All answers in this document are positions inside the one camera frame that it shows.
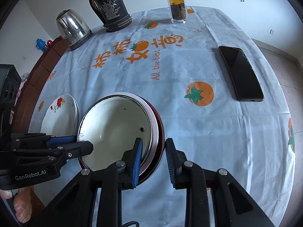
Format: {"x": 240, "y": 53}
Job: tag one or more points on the person's left hand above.
{"x": 21, "y": 204}

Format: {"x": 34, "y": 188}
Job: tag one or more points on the brown wooden sideboard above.
{"x": 37, "y": 78}

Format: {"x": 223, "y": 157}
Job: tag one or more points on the red and white enamel bowl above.
{"x": 113, "y": 127}

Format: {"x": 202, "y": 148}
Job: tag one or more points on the glass tea bottle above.
{"x": 176, "y": 4}

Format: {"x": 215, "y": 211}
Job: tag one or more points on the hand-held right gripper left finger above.
{"x": 138, "y": 160}

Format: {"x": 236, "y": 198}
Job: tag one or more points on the white plate with red flowers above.
{"x": 58, "y": 118}

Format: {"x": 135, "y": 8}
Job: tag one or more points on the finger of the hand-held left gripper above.
{"x": 59, "y": 140}
{"x": 75, "y": 150}

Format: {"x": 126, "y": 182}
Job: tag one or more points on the blue water bottle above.
{"x": 41, "y": 44}

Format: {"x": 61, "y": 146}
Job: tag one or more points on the stainless steel electric kettle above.
{"x": 71, "y": 28}

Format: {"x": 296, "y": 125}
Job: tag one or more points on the clear glass items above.
{"x": 24, "y": 76}

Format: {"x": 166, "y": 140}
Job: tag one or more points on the worn black thermos flask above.
{"x": 111, "y": 4}

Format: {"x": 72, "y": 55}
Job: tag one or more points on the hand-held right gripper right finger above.
{"x": 170, "y": 163}

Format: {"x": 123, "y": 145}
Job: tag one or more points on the black smartphone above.
{"x": 241, "y": 73}

